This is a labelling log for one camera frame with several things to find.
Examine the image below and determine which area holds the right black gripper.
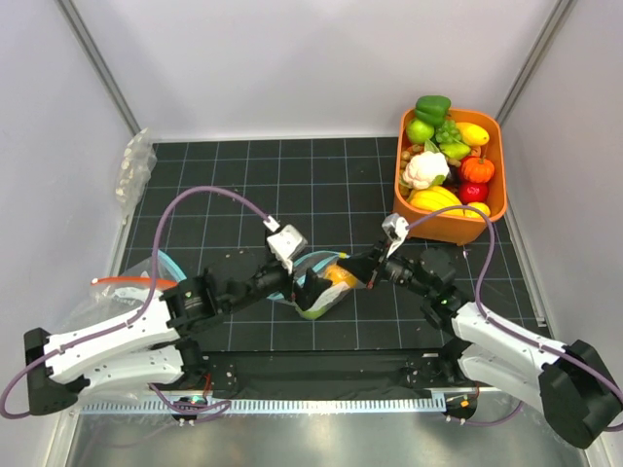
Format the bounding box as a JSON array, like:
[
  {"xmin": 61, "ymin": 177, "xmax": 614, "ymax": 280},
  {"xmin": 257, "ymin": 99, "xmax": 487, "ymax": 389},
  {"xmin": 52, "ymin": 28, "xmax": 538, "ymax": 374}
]
[{"xmin": 338, "ymin": 235, "xmax": 434, "ymax": 299}]

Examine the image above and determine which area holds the yellow lemon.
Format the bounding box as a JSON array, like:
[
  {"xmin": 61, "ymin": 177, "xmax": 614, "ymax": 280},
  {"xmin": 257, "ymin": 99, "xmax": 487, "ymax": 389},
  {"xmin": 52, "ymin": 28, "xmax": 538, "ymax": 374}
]
[{"xmin": 463, "ymin": 201, "xmax": 491, "ymax": 219}]

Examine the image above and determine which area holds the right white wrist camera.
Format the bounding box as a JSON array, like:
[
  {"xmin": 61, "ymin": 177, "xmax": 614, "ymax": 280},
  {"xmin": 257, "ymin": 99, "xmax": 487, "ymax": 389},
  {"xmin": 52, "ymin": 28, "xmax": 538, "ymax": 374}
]
[{"xmin": 382, "ymin": 213, "xmax": 409, "ymax": 258}]

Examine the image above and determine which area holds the yellow mango fruit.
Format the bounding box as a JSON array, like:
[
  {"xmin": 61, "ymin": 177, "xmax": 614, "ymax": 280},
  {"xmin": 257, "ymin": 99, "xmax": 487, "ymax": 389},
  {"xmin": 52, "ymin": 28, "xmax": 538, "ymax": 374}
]
[{"xmin": 456, "ymin": 122, "xmax": 490, "ymax": 147}]

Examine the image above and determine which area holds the bag of white pieces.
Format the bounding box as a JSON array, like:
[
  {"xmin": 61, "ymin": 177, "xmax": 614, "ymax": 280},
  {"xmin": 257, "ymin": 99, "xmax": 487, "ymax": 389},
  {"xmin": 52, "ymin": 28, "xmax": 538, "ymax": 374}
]
[{"xmin": 114, "ymin": 127, "xmax": 157, "ymax": 225}]

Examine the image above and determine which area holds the pile of clear zip bags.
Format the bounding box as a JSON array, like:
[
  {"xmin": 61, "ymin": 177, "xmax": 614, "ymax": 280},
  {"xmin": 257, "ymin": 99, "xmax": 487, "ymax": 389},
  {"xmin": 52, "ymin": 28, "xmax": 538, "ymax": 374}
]
[{"xmin": 44, "ymin": 259, "xmax": 183, "ymax": 404}]

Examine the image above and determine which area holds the green grape bunch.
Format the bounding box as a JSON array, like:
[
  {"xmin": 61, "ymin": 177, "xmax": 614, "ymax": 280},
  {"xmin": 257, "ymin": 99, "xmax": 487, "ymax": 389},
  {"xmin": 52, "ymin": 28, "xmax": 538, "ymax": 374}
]
[{"xmin": 434, "ymin": 119, "xmax": 462, "ymax": 144}]

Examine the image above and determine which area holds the spare zip bag blue zipper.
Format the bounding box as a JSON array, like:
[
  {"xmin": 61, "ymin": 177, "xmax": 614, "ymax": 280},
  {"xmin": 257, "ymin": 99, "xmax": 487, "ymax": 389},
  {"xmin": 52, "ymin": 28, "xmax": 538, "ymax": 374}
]
[{"xmin": 147, "ymin": 250, "xmax": 188, "ymax": 291}]

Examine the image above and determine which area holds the slotted cable duct rail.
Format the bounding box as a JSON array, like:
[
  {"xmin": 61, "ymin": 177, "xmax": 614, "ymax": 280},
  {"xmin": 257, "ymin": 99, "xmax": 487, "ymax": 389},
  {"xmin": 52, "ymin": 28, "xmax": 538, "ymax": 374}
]
[{"xmin": 82, "ymin": 393, "xmax": 446, "ymax": 415}]

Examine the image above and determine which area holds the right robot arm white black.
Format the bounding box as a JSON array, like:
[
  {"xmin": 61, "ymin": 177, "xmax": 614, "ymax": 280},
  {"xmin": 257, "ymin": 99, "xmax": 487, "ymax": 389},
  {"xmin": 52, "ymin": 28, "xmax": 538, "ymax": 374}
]
[{"xmin": 338, "ymin": 247, "xmax": 622, "ymax": 449}]

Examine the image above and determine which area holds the white cauliflower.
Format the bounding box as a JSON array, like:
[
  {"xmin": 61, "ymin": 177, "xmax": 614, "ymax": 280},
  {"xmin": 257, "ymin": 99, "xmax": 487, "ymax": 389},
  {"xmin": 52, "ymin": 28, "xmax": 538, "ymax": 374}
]
[{"xmin": 401, "ymin": 151, "xmax": 450, "ymax": 190}]

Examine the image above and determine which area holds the brown nut cluster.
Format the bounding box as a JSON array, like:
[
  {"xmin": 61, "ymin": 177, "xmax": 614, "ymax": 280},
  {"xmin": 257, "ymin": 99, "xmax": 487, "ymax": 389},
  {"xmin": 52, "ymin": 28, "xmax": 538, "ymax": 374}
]
[{"xmin": 399, "ymin": 145, "xmax": 424, "ymax": 170}]

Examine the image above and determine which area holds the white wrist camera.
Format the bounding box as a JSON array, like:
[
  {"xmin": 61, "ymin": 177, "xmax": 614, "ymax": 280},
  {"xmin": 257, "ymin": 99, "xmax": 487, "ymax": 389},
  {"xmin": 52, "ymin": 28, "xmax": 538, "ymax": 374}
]
[
  {"xmin": 263, "ymin": 216, "xmax": 308, "ymax": 274},
  {"xmin": 382, "ymin": 213, "xmax": 409, "ymax": 258}
]

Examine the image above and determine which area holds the green lime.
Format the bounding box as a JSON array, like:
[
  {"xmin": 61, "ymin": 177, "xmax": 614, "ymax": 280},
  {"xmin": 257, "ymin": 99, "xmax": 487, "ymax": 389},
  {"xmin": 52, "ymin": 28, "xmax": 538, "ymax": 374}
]
[{"xmin": 300, "ymin": 308, "xmax": 325, "ymax": 320}]

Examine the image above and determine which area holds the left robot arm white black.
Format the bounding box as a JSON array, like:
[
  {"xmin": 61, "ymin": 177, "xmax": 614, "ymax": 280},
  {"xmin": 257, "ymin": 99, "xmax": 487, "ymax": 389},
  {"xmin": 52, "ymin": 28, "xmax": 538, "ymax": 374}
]
[{"xmin": 24, "ymin": 258, "xmax": 343, "ymax": 416}]

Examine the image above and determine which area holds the orange plastic basket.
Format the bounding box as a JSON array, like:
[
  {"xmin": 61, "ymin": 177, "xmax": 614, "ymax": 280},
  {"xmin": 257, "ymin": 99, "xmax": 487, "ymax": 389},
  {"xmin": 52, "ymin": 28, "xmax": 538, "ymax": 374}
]
[{"xmin": 392, "ymin": 108, "xmax": 507, "ymax": 246}]

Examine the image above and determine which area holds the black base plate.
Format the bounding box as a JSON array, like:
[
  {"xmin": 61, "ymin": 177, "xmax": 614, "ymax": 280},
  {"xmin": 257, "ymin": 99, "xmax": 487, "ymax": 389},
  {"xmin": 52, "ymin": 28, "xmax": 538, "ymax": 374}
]
[{"xmin": 155, "ymin": 348, "xmax": 487, "ymax": 399}]

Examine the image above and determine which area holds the green bell pepper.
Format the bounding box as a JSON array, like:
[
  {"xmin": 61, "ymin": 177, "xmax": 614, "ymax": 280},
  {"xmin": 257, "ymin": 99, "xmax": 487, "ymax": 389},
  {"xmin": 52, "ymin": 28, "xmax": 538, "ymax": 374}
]
[{"xmin": 415, "ymin": 95, "xmax": 452, "ymax": 127}]

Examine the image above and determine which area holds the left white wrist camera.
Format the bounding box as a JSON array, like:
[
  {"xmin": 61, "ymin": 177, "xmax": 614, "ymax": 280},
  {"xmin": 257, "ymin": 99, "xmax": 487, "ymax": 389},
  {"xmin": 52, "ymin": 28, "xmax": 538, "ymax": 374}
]
[{"xmin": 263, "ymin": 216, "xmax": 308, "ymax": 274}]

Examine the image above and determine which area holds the small orange pumpkin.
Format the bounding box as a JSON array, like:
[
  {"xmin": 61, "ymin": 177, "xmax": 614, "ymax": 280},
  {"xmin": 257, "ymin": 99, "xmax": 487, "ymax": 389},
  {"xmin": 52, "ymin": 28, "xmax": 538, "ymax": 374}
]
[{"xmin": 459, "ymin": 157, "xmax": 495, "ymax": 183}]

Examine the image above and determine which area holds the orange mango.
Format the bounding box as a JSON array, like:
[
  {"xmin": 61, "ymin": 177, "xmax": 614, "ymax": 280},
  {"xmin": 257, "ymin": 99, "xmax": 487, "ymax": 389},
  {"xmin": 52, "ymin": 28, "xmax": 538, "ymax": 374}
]
[{"xmin": 323, "ymin": 264, "xmax": 349, "ymax": 288}]

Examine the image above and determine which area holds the red apple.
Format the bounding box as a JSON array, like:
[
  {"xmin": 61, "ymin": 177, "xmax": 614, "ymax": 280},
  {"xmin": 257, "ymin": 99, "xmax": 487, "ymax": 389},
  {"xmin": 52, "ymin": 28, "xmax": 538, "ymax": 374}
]
[{"xmin": 458, "ymin": 181, "xmax": 490, "ymax": 205}]

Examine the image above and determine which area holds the clear zip bag blue zipper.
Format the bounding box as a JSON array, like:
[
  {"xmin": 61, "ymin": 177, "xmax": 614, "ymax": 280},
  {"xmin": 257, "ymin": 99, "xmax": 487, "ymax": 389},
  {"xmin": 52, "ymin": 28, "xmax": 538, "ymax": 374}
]
[{"xmin": 268, "ymin": 250, "xmax": 363, "ymax": 320}]

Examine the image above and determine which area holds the yellow star fruit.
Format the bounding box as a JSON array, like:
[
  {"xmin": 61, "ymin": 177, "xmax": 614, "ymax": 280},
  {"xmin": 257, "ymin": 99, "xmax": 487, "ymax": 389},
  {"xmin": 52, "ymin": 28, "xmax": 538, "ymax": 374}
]
[{"xmin": 407, "ymin": 186, "xmax": 464, "ymax": 217}]

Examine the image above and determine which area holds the green apple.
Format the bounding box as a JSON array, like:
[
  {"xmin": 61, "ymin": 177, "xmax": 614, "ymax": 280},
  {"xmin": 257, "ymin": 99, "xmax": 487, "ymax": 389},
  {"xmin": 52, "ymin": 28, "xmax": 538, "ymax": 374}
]
[{"xmin": 405, "ymin": 119, "xmax": 435, "ymax": 145}]

